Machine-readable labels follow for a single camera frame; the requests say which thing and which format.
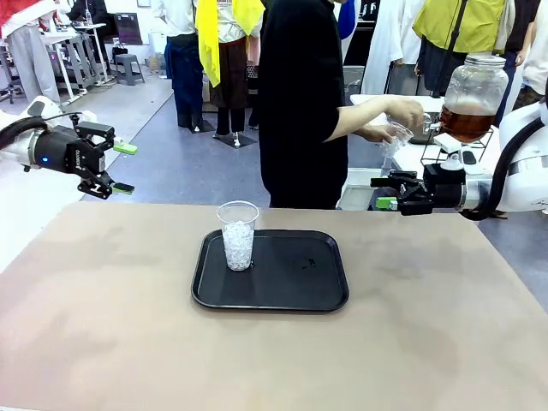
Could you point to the black monitor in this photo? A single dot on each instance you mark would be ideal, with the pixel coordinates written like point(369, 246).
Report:
point(128, 27)

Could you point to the small white block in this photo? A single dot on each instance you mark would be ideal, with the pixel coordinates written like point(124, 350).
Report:
point(447, 142)

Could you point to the clear cup little ice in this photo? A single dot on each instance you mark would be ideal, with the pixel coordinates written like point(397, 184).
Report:
point(396, 139)

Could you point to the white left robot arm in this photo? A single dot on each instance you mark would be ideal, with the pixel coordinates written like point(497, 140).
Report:
point(13, 154)

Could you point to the person's left hand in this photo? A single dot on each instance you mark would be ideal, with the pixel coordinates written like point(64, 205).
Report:
point(377, 135)

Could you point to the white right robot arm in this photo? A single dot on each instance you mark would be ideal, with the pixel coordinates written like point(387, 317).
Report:
point(526, 162)

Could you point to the grey plastic step stool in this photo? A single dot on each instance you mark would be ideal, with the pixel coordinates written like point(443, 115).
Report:
point(128, 64)

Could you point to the person in black clothes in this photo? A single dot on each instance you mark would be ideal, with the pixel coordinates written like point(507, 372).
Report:
point(299, 107)

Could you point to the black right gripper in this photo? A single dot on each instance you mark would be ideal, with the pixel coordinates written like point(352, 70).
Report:
point(445, 184)

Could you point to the mannequin in white robe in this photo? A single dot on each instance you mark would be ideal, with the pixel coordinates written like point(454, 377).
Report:
point(385, 51)

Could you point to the mannequin with grey trousers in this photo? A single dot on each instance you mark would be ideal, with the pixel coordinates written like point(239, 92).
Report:
point(30, 64)

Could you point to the mannequin with black vest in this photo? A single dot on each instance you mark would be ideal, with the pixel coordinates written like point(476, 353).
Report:
point(535, 55)

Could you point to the glass drink dispenser jar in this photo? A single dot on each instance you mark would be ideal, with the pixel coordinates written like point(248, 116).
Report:
point(471, 90)

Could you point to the person's right forearm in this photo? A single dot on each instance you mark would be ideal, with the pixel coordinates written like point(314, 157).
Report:
point(355, 117)

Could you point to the person's right hand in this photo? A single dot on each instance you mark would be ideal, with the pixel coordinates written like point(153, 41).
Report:
point(404, 111)

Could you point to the mannequin yellow scarf brown skirt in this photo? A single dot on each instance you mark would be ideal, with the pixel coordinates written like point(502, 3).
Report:
point(210, 38)

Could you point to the mannequin white shirt navy trousers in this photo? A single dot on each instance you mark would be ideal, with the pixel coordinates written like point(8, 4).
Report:
point(184, 77)

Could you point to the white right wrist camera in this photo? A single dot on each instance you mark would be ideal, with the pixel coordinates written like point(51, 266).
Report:
point(451, 162)

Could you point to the black plastic serving tray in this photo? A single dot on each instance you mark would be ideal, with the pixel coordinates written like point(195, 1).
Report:
point(291, 282)

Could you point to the clear cup much ice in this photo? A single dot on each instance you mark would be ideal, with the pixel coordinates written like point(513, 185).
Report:
point(238, 248)

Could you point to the white plastic box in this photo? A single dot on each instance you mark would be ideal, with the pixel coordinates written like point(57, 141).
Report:
point(355, 190)

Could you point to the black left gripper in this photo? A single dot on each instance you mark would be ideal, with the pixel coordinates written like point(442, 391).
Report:
point(64, 152)

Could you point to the white desk grey legs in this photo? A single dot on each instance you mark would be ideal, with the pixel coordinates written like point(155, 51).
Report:
point(81, 60)

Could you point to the mannequin yellow-green jacket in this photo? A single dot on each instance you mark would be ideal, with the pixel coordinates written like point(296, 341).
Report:
point(441, 21)

